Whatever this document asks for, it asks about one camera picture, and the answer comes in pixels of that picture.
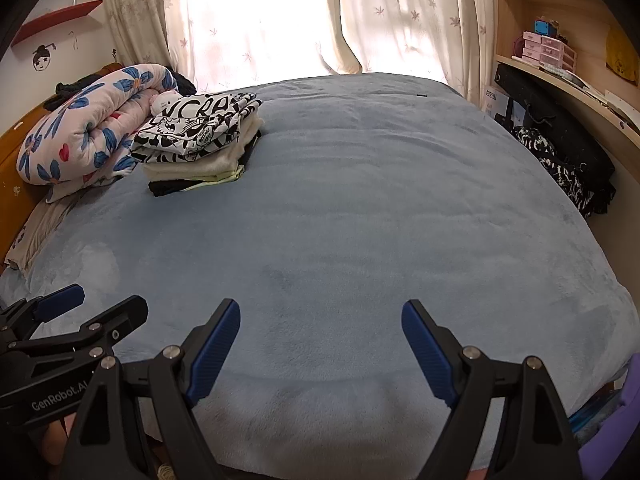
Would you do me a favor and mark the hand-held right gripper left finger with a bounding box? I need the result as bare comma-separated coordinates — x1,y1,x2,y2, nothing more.
62,298,242,480

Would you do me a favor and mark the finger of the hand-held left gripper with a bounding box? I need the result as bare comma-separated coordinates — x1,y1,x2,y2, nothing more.
0,284,85,341
10,296,149,357

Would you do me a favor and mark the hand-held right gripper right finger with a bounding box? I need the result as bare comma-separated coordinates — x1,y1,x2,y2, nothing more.
401,299,583,480

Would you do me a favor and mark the black white printed hoodie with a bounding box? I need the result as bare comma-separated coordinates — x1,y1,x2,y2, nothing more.
130,91,263,165

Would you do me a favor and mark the beige pillow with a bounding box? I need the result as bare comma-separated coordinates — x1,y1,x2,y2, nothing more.
5,192,81,273

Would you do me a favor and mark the black folded garment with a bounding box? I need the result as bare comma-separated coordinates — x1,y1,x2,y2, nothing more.
148,130,263,199

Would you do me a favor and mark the light blue bed blanket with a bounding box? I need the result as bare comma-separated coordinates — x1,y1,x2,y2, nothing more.
0,74,631,472

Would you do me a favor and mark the light green folded garment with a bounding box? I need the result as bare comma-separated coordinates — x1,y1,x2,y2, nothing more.
182,167,246,194

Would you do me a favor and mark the cream folded garment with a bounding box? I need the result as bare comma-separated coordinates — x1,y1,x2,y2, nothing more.
144,117,265,184

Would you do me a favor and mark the floral quilt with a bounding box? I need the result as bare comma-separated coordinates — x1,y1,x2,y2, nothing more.
16,63,178,197

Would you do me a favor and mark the blue plastic tub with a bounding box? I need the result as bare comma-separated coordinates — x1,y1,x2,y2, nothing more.
567,392,623,432

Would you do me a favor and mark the purple garment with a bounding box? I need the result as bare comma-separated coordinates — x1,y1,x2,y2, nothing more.
577,352,640,480

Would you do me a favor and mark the white plush toy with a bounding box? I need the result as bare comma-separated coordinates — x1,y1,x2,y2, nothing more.
150,92,177,117

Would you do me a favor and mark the black white patterned garment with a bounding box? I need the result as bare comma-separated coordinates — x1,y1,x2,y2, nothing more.
512,126,596,212

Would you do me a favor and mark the white cardboard box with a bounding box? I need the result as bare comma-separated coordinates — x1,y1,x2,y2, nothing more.
480,82,516,123

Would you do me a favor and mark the stack of papers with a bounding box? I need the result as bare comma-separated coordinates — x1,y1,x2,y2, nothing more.
537,62,640,133

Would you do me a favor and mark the flower print curtain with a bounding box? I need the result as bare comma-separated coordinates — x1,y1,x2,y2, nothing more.
100,0,362,93
320,0,498,106

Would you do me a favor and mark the pink drawer organizer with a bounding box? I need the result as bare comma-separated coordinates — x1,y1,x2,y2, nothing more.
521,31,579,69

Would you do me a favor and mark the wooden shelf unit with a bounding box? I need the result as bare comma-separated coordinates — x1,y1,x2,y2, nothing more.
492,0,640,181

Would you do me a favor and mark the face wall sticker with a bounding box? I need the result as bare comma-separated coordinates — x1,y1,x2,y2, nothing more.
32,44,57,72

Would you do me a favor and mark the red wall shelf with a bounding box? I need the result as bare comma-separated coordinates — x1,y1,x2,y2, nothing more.
11,0,104,47

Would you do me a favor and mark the yellow wall hanging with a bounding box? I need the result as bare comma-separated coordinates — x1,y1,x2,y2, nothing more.
606,25,640,84

